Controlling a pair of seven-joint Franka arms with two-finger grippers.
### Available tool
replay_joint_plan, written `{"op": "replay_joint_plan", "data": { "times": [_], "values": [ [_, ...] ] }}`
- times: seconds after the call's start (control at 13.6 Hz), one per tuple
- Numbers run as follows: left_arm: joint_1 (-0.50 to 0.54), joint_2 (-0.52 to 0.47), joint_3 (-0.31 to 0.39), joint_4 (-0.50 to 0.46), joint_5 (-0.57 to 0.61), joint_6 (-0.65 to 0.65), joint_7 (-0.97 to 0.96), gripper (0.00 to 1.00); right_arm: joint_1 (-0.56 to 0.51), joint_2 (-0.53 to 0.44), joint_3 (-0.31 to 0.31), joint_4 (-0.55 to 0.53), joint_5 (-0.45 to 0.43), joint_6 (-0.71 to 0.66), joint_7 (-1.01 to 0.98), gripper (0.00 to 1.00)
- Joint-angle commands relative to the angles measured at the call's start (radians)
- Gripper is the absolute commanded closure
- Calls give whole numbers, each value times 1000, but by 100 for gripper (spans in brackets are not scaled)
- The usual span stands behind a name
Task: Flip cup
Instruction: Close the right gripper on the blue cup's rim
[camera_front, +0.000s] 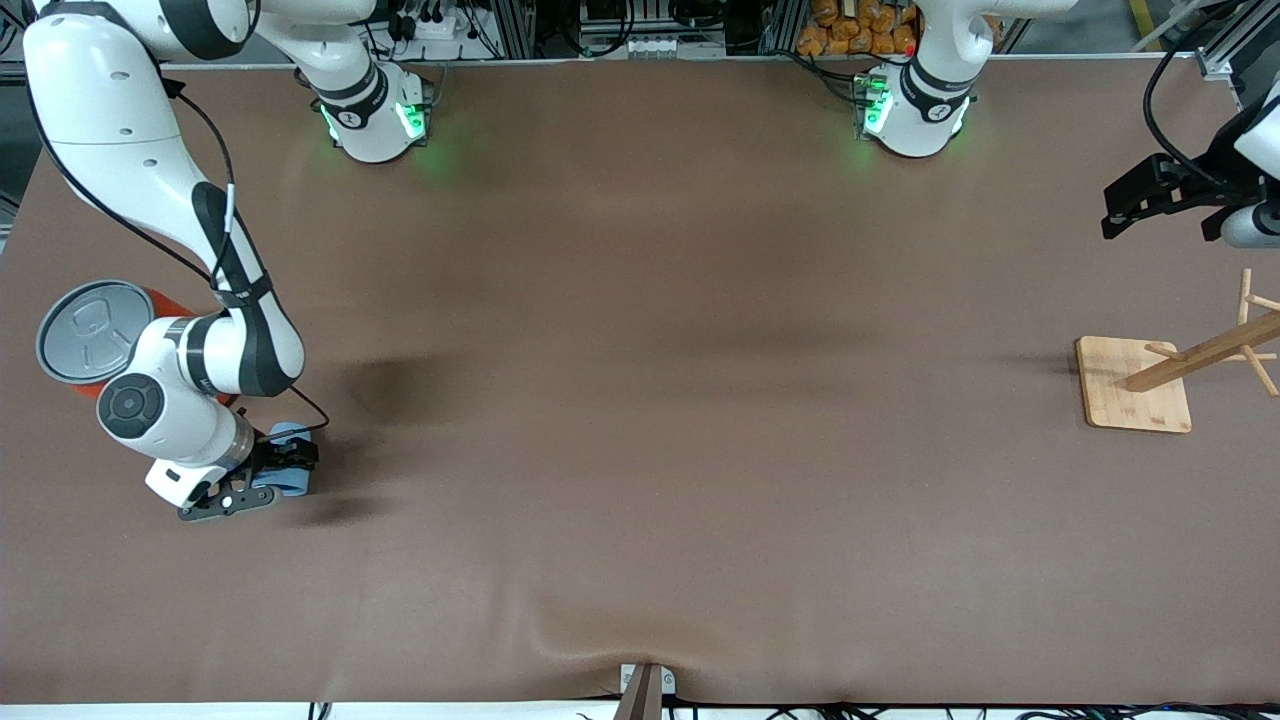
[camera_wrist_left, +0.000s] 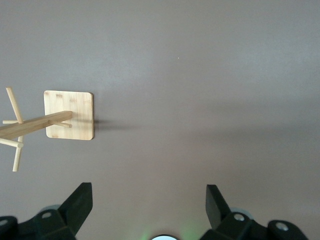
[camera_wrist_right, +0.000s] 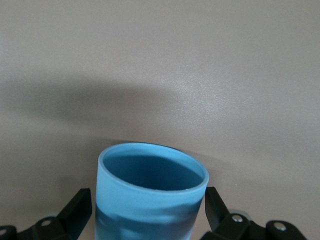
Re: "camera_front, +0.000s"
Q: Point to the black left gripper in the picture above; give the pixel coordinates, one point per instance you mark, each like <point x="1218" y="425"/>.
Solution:
<point x="1213" y="176"/>

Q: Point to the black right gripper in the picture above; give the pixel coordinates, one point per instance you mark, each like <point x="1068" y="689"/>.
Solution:
<point x="268" y="456"/>

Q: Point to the light blue plastic cup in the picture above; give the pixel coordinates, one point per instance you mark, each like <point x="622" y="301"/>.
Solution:
<point x="285" y="485"/>

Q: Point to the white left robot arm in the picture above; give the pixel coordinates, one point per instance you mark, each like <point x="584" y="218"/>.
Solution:
<point x="915" y="130"/>

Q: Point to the wooden mug tree stand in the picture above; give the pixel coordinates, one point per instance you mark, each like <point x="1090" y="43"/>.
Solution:
<point x="1120" y="400"/>

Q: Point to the orange can grey lid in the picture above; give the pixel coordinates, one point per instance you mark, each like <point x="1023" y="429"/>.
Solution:
<point x="85" y="330"/>

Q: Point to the orange snack packs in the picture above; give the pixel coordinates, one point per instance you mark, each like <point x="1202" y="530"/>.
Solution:
<point x="850" y="30"/>

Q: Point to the brown table cover mat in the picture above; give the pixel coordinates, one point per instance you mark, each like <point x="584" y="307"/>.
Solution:
<point x="640" y="400"/>

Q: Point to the white power strip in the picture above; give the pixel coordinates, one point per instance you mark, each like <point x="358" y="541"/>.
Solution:
<point x="440" y="25"/>

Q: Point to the white terminal block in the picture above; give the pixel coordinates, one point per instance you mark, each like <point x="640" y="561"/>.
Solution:
<point x="652" y="46"/>

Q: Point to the aluminium frame rail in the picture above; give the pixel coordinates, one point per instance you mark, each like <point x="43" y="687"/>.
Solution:
<point x="1245" y="25"/>

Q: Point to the aluminium frame post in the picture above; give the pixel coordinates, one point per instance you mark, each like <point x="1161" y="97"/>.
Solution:
<point x="783" y="28"/>
<point x="512" y="30"/>

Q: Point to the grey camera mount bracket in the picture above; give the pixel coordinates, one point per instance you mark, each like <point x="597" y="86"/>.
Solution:
<point x="645" y="695"/>

